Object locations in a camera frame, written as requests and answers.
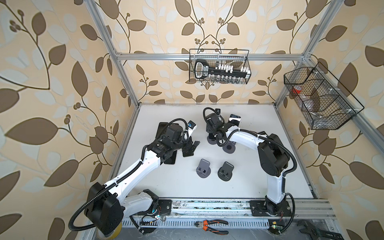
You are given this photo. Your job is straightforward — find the red-edged black phone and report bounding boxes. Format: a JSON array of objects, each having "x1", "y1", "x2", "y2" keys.
[{"x1": 164, "y1": 152, "x2": 177, "y2": 165}]

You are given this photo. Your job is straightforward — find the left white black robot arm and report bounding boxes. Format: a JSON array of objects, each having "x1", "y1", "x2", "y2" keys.
[{"x1": 68, "y1": 119, "x2": 199, "y2": 239}]

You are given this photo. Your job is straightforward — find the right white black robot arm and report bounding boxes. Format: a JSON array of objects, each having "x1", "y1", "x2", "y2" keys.
[{"x1": 203, "y1": 107, "x2": 298, "y2": 235}]

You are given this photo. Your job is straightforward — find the back left grey phone stand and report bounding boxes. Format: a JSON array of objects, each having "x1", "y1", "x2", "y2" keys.
[{"x1": 207, "y1": 136, "x2": 217, "y2": 145}]

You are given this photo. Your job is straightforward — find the grey phone stand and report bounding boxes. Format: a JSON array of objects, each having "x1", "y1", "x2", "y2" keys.
[
  {"x1": 218, "y1": 162, "x2": 235, "y2": 182},
  {"x1": 207, "y1": 136, "x2": 217, "y2": 145},
  {"x1": 196, "y1": 159, "x2": 211, "y2": 179},
  {"x1": 222, "y1": 142, "x2": 236, "y2": 154}
]

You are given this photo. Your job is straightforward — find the middle grey phone stand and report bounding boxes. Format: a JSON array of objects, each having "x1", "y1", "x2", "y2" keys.
[{"x1": 222, "y1": 142, "x2": 236, "y2": 154}]

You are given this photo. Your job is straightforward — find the front left grey phone stand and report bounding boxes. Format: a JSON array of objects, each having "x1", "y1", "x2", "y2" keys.
[{"x1": 196, "y1": 159, "x2": 211, "y2": 179}]

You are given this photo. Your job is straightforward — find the front right grey phone stand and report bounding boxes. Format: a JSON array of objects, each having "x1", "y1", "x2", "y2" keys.
[{"x1": 218, "y1": 162, "x2": 235, "y2": 182}]

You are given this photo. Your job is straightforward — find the black socket tool set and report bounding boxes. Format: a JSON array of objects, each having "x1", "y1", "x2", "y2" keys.
[{"x1": 193, "y1": 60, "x2": 251, "y2": 81}]

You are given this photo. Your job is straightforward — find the yellow tape roll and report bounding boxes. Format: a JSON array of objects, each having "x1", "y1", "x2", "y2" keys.
[{"x1": 105, "y1": 222, "x2": 123, "y2": 240}]

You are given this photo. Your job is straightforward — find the black adjustable wrench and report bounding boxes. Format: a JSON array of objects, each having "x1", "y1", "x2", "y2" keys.
[{"x1": 297, "y1": 220, "x2": 344, "y2": 240}]

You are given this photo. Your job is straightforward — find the back wire basket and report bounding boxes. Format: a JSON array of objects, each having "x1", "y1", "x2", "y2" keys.
[{"x1": 189, "y1": 49, "x2": 252, "y2": 85}]

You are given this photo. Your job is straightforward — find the wire basket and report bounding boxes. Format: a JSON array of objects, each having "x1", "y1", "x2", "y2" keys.
[
  {"x1": 189, "y1": 49, "x2": 252, "y2": 85},
  {"x1": 284, "y1": 62, "x2": 365, "y2": 130}
]

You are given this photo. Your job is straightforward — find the orange handled pliers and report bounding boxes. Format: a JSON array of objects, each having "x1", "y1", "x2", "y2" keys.
[{"x1": 194, "y1": 218, "x2": 229, "y2": 236}]

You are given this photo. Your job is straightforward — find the right wire basket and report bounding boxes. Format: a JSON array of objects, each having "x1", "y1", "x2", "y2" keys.
[{"x1": 284, "y1": 62, "x2": 365, "y2": 130}]

